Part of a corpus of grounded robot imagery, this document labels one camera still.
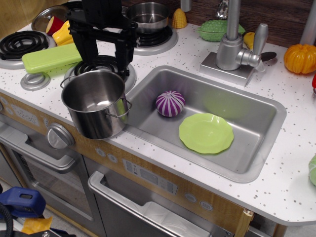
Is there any blue clamp tool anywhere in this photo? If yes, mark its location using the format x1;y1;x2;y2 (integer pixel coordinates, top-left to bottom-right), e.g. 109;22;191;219
0;187;46;218

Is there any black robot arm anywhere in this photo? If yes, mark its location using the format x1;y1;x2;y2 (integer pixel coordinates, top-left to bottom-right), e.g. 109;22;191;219
67;0;138;78

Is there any silver sink basin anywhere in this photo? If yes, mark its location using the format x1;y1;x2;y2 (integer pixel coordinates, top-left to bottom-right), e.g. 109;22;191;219
126;66;286;183

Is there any small steel saucepan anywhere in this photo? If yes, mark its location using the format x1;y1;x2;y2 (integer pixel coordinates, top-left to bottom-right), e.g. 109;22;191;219
125;2;170;34

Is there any silver stove knob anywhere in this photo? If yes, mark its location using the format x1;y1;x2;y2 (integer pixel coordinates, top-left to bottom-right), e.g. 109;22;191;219
20;72;50;91

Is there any dishwasher door with handle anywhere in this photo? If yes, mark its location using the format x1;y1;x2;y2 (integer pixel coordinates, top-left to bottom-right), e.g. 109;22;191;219
88;171;234;237

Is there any silver toy faucet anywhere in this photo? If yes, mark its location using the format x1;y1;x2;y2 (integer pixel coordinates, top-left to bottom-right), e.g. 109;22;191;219
199;0;269;86

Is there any black left front burner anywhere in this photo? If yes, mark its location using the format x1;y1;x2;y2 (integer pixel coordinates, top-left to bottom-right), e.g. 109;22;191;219
0;31;56;70

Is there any steel pot lid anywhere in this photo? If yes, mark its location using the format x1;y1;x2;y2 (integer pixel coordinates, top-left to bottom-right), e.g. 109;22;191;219
31;5;69;32

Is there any red toy apple half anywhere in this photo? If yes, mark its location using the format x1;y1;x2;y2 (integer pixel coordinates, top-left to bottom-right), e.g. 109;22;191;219
45;16;64;36

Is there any large steel pot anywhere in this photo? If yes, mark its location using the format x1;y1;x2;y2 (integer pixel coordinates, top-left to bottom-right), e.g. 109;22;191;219
61;70;132;140

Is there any orange toy pumpkin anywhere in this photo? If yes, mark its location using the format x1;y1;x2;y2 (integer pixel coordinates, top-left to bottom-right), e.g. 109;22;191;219
283;44;316;74

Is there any green plastic cutting board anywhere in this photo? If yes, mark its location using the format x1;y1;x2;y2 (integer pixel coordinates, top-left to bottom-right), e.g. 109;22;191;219
22;43;82;74

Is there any silver oven dial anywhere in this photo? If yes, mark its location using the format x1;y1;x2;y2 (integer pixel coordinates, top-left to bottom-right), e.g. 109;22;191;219
46;123;75;150

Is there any oven door with handle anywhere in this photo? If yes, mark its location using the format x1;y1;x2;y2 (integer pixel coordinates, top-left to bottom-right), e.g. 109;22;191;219
0;116;105;237

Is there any red toy at edge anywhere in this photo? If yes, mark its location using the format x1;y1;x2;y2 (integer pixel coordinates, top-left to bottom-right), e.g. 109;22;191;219
312;75;316;95

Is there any green plastic plate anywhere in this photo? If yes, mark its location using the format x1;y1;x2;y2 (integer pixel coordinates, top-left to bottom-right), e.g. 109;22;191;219
179;113;235;154

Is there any purple white striped ball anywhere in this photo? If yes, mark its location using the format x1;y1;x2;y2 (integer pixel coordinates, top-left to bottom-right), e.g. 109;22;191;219
156;90;186;118

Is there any green toy cabbage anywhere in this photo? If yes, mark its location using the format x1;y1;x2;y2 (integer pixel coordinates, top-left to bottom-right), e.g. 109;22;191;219
308;156;316;186

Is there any yellow toy bell pepper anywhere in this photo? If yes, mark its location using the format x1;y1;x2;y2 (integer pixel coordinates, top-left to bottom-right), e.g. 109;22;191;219
52;20;74;46

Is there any black rear right burner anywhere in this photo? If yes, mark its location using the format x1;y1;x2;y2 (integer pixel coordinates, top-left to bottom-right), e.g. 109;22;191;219
134;26;178;56

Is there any green toy bitter gourd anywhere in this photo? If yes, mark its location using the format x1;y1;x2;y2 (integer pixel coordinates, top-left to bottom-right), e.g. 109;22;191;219
197;20;245;41

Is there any black cable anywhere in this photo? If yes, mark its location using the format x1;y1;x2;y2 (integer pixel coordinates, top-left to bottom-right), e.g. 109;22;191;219
0;202;14;237

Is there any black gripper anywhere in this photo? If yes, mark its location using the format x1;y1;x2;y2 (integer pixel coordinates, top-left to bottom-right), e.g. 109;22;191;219
67;10;137;77

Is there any yellow toy corn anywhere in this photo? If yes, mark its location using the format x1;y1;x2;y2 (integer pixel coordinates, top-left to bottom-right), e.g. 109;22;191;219
172;8;187;29

